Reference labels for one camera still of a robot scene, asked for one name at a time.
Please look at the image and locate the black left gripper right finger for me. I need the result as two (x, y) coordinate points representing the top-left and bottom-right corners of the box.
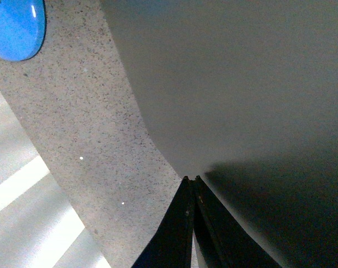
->
(193, 176), (280, 267)

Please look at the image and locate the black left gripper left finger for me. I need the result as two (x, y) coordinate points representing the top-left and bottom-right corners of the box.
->
(133, 176), (194, 268)

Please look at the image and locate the silver grey laptop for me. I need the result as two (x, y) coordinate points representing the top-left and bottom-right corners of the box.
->
(102, 1), (338, 267)

